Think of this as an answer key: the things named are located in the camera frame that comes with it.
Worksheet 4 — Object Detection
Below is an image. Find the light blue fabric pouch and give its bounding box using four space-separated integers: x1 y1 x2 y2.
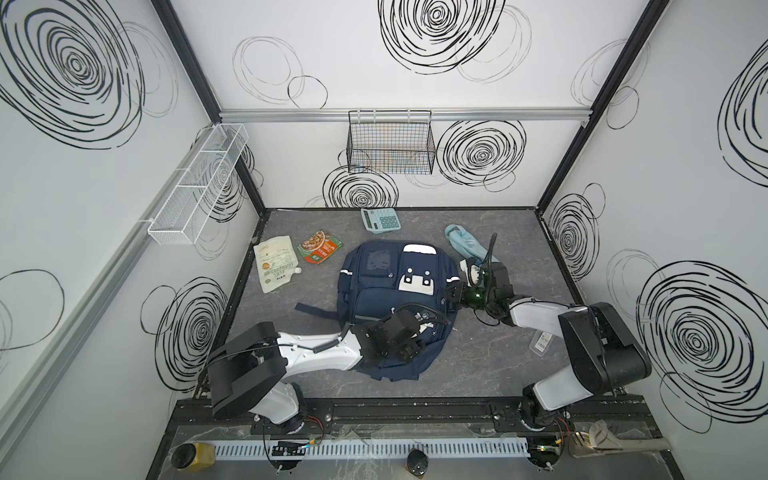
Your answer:
444 224 488 265

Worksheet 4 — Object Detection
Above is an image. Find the navy blue student backpack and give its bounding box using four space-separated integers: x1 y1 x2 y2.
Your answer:
295 240 460 381

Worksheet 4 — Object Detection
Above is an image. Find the teal calculator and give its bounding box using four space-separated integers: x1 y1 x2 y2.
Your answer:
361 208 401 234

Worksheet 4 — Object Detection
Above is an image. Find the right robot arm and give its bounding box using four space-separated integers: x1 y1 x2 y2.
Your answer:
448 258 652 430

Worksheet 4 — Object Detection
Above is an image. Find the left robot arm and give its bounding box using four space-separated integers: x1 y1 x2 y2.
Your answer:
202 303 446 432

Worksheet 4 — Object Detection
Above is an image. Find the clear plastic pencil case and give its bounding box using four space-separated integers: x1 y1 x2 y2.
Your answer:
529 330 555 357

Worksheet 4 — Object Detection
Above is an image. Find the orange green snack packet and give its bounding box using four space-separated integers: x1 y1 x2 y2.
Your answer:
297 230 344 265

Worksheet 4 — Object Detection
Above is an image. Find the black round knob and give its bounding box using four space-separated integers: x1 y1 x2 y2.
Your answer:
405 448 429 479

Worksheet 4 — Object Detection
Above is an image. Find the white cream food pouch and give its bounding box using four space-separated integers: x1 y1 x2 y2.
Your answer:
253 235 299 294

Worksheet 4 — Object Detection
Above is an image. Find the yellow black cylinder object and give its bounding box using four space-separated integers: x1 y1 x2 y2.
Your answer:
171 442 216 473

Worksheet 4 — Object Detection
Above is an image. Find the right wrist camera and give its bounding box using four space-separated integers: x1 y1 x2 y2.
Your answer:
459 257 485 287

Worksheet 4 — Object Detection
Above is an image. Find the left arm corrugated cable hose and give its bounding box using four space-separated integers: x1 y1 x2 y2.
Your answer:
395 302 451 328

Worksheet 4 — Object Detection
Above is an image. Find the black corrugated cable hose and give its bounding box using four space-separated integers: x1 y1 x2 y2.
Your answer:
484 232 500 283

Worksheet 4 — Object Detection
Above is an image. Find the white slotted cable duct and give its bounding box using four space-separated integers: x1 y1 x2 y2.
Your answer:
208 437 530 461

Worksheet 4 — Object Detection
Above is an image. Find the black wire wall basket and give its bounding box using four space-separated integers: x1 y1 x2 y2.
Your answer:
345 109 437 175

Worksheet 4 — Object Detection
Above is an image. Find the white wire wall shelf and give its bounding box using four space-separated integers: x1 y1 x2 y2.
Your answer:
147 123 249 246

